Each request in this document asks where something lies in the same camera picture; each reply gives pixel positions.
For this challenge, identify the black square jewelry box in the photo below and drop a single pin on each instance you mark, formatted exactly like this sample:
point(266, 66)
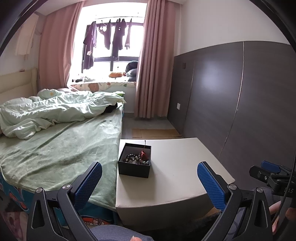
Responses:
point(135, 160)

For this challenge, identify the person's grey trouser legs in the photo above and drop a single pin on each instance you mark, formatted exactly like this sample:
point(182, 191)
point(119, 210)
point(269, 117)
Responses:
point(114, 232)

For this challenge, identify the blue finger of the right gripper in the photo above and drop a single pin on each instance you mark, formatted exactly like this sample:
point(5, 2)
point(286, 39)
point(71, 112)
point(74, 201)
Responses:
point(270, 167)

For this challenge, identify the person's left hand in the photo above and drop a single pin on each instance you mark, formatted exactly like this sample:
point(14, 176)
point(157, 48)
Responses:
point(135, 239)

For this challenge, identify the left pink curtain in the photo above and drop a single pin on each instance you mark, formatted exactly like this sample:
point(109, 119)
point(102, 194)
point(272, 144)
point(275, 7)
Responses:
point(57, 45)

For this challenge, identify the orange plush toy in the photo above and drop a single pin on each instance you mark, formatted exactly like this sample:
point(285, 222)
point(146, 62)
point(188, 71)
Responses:
point(115, 75)

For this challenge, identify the beige hanging towel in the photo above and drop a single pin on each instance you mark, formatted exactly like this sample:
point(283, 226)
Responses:
point(25, 37)

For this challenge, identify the white leather ottoman table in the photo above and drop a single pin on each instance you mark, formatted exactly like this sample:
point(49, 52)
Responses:
point(173, 192)

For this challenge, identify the right pink curtain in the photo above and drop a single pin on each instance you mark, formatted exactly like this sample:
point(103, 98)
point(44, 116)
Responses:
point(156, 61)

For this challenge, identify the green bed with mattress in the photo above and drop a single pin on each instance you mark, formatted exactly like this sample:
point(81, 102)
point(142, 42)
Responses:
point(57, 156)

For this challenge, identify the light green crumpled duvet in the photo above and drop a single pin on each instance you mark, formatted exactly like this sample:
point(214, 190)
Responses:
point(23, 117)

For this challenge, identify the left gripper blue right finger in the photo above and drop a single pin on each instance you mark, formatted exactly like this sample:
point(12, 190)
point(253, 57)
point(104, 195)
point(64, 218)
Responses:
point(214, 184)

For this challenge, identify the pink curtain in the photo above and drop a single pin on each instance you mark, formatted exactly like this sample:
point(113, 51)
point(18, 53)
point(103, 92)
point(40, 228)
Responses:
point(156, 61)
point(57, 45)

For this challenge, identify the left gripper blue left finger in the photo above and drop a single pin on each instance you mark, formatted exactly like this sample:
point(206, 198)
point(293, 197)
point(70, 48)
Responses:
point(84, 185)

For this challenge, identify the dark hanging clothes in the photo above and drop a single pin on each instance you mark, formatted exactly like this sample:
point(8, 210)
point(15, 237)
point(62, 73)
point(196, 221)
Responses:
point(116, 37)

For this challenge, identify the beige padded headboard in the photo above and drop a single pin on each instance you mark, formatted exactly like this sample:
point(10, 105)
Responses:
point(19, 84)

